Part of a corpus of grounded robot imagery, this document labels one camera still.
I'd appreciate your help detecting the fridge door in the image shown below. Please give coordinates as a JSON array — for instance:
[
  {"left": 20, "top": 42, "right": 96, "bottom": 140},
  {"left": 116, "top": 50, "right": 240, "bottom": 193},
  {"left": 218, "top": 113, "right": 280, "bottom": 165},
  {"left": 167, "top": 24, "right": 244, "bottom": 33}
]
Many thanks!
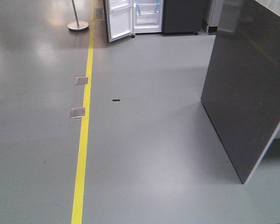
[{"left": 103, "top": 0, "right": 134, "bottom": 43}]

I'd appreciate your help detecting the dark grey fridge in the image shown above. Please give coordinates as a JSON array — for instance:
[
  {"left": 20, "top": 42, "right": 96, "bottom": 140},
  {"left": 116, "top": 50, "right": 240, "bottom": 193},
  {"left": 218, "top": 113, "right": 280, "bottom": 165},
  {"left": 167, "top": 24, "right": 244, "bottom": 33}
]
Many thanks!
[{"left": 103, "top": 0, "right": 207, "bottom": 43}]

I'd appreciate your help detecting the silver floor socket plate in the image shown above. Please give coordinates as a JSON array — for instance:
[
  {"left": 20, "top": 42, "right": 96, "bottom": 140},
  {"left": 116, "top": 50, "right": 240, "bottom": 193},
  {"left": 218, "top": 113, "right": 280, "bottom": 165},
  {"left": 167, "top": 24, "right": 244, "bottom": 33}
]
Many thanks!
[
  {"left": 75, "top": 77, "right": 88, "bottom": 85},
  {"left": 69, "top": 107, "right": 86, "bottom": 119}
]

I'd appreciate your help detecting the silver sign stand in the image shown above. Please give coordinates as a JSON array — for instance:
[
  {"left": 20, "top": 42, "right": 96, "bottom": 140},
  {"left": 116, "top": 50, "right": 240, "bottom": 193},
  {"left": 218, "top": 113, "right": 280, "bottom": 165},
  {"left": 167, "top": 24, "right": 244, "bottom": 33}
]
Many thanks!
[{"left": 67, "top": 0, "right": 89, "bottom": 31}]

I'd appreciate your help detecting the grey kitchen island cabinet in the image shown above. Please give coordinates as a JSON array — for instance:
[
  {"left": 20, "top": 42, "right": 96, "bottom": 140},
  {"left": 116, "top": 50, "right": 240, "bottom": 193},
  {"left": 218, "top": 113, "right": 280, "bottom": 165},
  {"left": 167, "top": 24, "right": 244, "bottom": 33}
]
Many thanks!
[{"left": 201, "top": 0, "right": 280, "bottom": 183}]

